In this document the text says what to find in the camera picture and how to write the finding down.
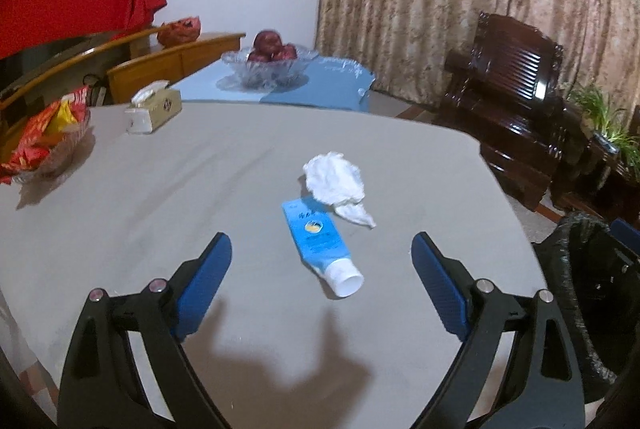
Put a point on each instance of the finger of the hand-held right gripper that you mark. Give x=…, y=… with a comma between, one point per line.
x=627, y=236

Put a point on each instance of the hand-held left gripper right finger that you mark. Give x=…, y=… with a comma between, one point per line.
x=440, y=284

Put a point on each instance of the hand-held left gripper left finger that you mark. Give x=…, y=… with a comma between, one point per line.
x=205, y=279

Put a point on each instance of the black trash bin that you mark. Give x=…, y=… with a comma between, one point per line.
x=570, y=309

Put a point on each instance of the blue white tube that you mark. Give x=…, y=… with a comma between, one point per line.
x=315, y=239

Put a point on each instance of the white tissue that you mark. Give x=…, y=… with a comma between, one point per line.
x=335, y=181

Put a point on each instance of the dark wooden side table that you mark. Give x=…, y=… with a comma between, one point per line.
x=590, y=179

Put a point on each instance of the green potted plant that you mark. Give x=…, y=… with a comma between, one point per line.
x=600, y=114

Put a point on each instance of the beige tissue box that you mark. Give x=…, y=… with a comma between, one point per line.
x=155, y=114

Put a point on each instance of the dark wooden armchair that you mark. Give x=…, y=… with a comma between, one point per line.
x=510, y=109

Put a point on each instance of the glass snack bowl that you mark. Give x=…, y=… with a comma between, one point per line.
x=65, y=154

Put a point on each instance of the wooden cabinet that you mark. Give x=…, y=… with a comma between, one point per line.
x=150, y=71

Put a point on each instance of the glass fruit bowl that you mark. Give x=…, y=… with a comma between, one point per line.
x=270, y=71

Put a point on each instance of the pile of red snack packets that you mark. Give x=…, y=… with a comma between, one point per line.
x=30, y=144

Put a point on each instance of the blue tablecloth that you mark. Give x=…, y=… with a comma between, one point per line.
x=320, y=89

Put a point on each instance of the small red apple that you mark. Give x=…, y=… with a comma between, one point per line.
x=257, y=56
x=289, y=52

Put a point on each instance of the large red apple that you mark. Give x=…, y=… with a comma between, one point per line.
x=267, y=40

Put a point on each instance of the red plastic bag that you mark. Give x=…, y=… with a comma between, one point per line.
x=177, y=31

